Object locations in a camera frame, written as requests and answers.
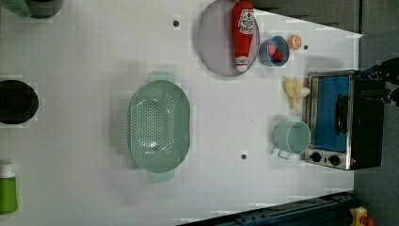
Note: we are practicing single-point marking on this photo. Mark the yellow red button box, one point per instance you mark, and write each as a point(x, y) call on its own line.
point(361, 218)

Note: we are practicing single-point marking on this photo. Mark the mint green oval strainer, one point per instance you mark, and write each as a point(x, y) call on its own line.
point(160, 126)

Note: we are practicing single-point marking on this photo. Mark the blue bowl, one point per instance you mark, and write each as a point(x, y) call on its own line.
point(269, 47)

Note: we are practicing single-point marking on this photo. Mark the red toy fruit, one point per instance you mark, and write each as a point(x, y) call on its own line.
point(277, 56)

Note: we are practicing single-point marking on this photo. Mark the green white bottle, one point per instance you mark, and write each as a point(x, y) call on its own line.
point(8, 187)

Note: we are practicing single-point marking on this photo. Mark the black round container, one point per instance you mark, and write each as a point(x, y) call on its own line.
point(19, 103)

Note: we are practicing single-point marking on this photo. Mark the orange slice toy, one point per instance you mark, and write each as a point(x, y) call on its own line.
point(295, 42)

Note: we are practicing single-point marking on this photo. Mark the mint green mug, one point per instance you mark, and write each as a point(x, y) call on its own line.
point(291, 137)

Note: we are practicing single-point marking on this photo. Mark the black silver toaster oven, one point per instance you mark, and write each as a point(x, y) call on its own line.
point(346, 126)

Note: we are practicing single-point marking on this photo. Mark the red ketchup bottle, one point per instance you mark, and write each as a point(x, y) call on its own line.
point(242, 29)

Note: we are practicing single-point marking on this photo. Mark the dark cup top left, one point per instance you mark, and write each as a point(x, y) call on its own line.
point(37, 9)

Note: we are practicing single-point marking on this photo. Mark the peeled banana toy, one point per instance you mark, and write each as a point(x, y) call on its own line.
point(295, 90)

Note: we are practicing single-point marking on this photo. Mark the blue metal frame rail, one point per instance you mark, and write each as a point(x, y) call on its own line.
point(329, 210)

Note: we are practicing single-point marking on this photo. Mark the grey round plate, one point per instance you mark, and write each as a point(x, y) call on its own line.
point(214, 39)

